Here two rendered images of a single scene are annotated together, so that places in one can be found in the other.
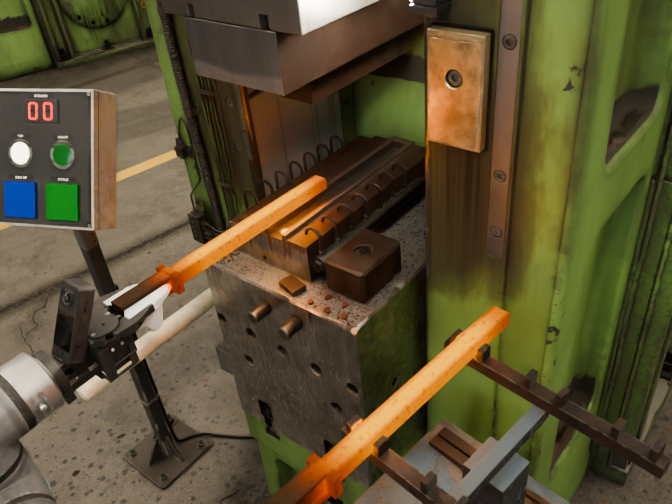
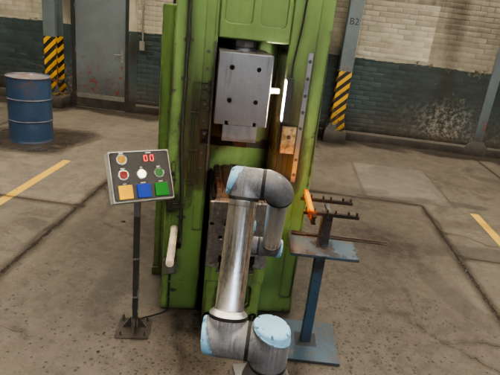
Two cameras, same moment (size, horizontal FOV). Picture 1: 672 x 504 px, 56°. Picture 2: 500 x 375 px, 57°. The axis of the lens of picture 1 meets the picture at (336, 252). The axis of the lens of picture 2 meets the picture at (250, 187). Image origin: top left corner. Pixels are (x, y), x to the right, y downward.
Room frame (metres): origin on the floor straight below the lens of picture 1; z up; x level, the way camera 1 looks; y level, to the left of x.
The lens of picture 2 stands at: (-0.77, 2.05, 1.96)
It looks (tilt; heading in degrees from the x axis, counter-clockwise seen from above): 20 degrees down; 310
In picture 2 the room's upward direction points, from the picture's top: 6 degrees clockwise
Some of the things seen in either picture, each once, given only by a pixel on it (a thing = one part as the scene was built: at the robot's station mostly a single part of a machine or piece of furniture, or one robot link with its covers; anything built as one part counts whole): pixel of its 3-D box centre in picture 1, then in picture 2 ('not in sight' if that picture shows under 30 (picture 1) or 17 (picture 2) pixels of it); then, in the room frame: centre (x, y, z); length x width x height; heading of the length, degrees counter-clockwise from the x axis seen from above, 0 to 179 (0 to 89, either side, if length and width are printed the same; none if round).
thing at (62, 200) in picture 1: (64, 202); (161, 189); (1.14, 0.54, 1.01); 0.07 x 0.05 x 0.07; 73
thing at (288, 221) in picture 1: (346, 183); not in sight; (1.11, -0.04, 0.99); 0.42 x 0.05 x 0.01; 138
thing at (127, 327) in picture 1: (125, 321); not in sight; (0.70, 0.31, 1.04); 0.09 x 0.05 x 0.02; 135
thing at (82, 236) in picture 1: (120, 325); (136, 254); (1.29, 0.59, 0.54); 0.04 x 0.04 x 1.08; 48
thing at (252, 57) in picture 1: (320, 16); (236, 125); (1.13, -0.02, 1.32); 0.42 x 0.20 x 0.10; 138
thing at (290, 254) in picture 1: (338, 195); (231, 179); (1.13, -0.02, 0.96); 0.42 x 0.20 x 0.09; 138
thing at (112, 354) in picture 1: (86, 352); not in sight; (0.67, 0.37, 1.02); 0.12 x 0.08 x 0.09; 138
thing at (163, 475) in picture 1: (165, 441); (134, 322); (1.29, 0.59, 0.05); 0.22 x 0.22 x 0.09; 48
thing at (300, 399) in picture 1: (369, 300); (236, 216); (1.10, -0.06, 0.69); 0.56 x 0.38 x 0.45; 138
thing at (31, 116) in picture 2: not in sight; (30, 108); (5.68, -0.72, 0.44); 0.59 x 0.59 x 0.88
